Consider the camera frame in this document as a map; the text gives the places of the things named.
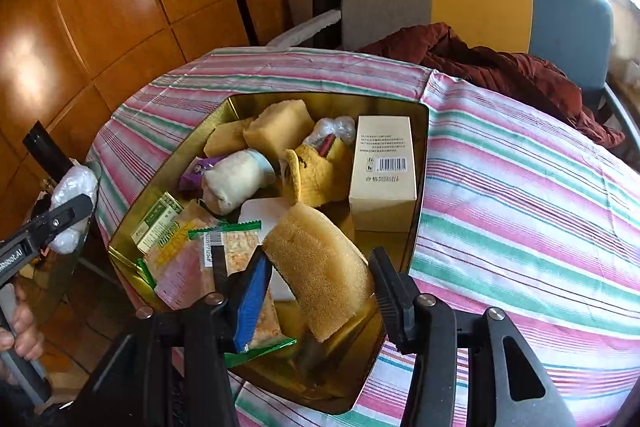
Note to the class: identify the black bar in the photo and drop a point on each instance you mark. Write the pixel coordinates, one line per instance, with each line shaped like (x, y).
(45, 152)

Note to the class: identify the gold metal tin box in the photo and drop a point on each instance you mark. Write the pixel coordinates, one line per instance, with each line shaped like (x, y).
(385, 232)

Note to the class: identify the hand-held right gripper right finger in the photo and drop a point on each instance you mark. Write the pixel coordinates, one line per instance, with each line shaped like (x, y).
(395, 302)

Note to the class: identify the person's left hand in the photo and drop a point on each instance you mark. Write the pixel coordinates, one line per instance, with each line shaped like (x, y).
(25, 332)

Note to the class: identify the small plush toy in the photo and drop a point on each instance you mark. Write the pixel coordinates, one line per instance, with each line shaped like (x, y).
(235, 182)

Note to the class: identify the orange cracker packet green edges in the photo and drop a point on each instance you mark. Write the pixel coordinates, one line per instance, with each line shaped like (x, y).
(237, 252)

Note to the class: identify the yellow sponge block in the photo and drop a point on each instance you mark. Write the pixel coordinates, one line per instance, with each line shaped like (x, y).
(320, 267)
(225, 137)
(280, 129)

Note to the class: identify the yellow knitted sock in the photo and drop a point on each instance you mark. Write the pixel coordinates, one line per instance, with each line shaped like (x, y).
(320, 179)

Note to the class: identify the purple snack packet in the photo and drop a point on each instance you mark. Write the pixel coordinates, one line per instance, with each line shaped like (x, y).
(195, 172)

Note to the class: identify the yellow green cracker packet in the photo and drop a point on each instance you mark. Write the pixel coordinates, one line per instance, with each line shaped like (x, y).
(175, 262)

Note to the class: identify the maroon jacket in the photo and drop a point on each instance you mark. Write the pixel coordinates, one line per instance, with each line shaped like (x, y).
(500, 72)

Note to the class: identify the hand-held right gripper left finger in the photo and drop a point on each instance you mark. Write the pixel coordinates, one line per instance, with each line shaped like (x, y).
(252, 302)

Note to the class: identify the beige cardboard carton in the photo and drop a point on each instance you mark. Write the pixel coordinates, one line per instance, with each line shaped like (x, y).
(382, 187)

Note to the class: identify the white plastic bag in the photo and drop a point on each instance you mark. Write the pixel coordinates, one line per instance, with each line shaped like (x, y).
(335, 127)
(75, 187)

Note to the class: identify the white foam block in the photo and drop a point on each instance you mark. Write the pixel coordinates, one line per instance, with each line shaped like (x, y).
(265, 214)

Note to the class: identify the green paper box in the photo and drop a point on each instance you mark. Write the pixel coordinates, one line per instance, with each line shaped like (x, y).
(157, 219)

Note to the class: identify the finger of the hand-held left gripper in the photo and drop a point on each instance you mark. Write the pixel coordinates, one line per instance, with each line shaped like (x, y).
(65, 214)

